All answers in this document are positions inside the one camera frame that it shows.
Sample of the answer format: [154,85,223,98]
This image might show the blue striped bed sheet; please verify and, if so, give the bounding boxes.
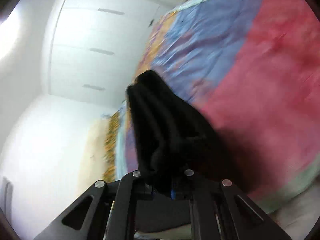
[114,0,265,179]

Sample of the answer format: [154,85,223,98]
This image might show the yellow floral blanket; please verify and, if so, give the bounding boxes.
[102,111,121,182]

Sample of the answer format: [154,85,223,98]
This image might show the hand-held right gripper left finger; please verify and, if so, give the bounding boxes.
[34,170,153,240]

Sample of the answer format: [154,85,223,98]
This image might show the white wardrobe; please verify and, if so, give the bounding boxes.
[48,0,176,98]

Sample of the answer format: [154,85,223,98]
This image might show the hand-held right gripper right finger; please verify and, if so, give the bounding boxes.
[171,169,292,240]

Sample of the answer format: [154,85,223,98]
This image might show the colourful striped floral quilt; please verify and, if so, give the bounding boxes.
[124,0,320,213]

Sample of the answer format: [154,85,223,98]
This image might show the black pants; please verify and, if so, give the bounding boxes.
[126,69,227,198]

